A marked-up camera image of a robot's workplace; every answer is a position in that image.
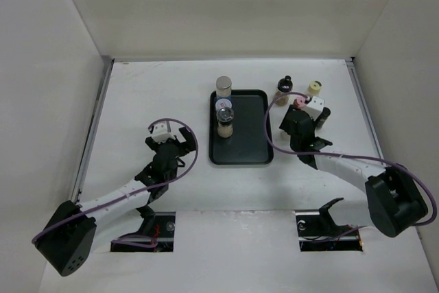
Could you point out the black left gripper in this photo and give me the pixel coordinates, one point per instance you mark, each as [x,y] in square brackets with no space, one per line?
[188,145]

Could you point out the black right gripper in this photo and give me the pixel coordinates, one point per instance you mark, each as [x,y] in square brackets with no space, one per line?
[285,123]

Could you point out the pink lid glass jar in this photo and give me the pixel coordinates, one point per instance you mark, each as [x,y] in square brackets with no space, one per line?
[300,102]

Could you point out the black knob lid spice jar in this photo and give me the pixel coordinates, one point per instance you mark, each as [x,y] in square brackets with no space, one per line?
[284,86]

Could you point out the black top grinder bottle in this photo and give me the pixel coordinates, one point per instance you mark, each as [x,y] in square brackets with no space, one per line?
[225,118]

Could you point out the tall jar white beads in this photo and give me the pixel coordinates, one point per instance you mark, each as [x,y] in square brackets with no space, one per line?
[223,87]

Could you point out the black lid white powder jar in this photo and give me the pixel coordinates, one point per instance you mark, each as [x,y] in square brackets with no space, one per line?
[285,135]

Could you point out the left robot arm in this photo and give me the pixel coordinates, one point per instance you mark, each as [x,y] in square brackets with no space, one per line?
[76,229]

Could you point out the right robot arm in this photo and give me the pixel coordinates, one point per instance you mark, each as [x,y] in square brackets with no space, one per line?
[392,192]

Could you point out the dark brown spice bottle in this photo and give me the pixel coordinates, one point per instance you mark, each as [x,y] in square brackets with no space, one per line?
[324,115]

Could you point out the yellow lid bottle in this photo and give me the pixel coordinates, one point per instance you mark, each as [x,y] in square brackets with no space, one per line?
[314,88]

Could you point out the black rectangular tray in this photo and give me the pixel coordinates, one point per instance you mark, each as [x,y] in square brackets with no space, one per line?
[249,142]

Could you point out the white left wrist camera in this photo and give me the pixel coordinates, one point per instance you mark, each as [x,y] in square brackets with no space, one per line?
[161,132]

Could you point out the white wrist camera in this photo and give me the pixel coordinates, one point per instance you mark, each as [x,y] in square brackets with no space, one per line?
[161,132]
[314,107]

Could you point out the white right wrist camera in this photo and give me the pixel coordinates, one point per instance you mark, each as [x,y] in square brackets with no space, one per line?
[314,107]

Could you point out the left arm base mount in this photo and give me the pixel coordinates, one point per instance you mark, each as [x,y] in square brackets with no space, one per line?
[155,234]

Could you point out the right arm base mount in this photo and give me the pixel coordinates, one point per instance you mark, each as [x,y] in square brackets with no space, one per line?
[318,232]

